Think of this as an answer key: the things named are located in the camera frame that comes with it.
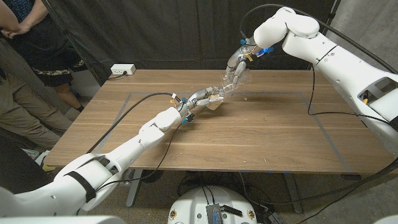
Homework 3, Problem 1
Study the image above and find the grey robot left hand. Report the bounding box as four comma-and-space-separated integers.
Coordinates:
176, 86, 225, 119

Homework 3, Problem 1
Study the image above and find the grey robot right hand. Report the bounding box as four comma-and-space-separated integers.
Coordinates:
224, 36, 259, 90

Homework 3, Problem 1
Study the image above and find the clear cup with brown sugar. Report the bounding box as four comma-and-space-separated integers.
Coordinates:
220, 68, 253, 98

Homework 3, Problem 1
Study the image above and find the clear plastic cup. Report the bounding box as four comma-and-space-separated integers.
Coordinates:
206, 85, 227, 111

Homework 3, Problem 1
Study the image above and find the black backdrop curtain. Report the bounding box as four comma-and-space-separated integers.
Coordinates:
46, 0, 338, 83

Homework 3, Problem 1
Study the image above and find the white power strip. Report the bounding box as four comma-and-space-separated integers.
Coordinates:
110, 63, 137, 76

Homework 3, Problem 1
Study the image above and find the round black floor fan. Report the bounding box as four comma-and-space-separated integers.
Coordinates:
141, 170, 165, 184

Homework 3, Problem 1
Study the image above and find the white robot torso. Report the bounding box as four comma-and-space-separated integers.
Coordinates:
167, 185, 258, 224

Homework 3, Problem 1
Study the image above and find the white table leg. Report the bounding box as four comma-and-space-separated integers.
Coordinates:
126, 169, 144, 208

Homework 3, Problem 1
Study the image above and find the grey finned module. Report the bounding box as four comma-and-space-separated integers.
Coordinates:
206, 203, 224, 224

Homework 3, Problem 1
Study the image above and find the grey table leg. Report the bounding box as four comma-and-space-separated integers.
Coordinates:
282, 173, 304, 215

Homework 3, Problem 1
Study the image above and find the black power adapter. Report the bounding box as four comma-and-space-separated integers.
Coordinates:
261, 210, 284, 224

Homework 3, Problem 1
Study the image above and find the person in black shorts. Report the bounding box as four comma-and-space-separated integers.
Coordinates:
0, 0, 91, 113

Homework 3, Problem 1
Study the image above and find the person in khaki trousers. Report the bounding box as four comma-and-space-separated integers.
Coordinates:
0, 70, 73, 149

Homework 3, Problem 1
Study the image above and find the black blue left wrist camera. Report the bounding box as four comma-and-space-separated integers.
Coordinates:
182, 112, 196, 125

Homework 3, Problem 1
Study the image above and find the black blue wrist camera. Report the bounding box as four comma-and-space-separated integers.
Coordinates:
182, 112, 196, 125
256, 45, 275, 58

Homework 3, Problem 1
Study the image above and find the black blue right wrist camera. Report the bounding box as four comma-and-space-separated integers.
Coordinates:
256, 45, 275, 58

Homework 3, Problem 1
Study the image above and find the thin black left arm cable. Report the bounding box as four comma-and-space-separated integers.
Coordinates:
77, 123, 184, 216

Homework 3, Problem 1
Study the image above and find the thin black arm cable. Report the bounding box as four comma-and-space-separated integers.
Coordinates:
77, 123, 184, 216
295, 67, 398, 224

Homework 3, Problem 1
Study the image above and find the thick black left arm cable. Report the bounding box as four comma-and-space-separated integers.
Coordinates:
86, 92, 182, 155

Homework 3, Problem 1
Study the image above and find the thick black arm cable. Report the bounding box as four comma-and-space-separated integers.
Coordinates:
238, 3, 398, 206
86, 92, 182, 155

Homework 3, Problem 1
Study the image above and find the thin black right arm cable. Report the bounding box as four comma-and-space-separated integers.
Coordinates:
295, 67, 398, 224

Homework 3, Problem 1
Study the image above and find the black floor cable bundle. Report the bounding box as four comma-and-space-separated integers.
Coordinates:
177, 170, 280, 218

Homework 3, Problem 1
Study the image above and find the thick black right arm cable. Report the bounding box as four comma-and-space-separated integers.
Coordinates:
238, 3, 398, 206

